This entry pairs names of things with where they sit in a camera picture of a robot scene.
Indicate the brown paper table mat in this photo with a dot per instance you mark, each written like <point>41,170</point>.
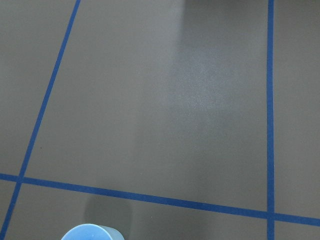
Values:
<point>162,119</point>

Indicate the light blue plastic cup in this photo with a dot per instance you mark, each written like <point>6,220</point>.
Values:
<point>90,231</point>

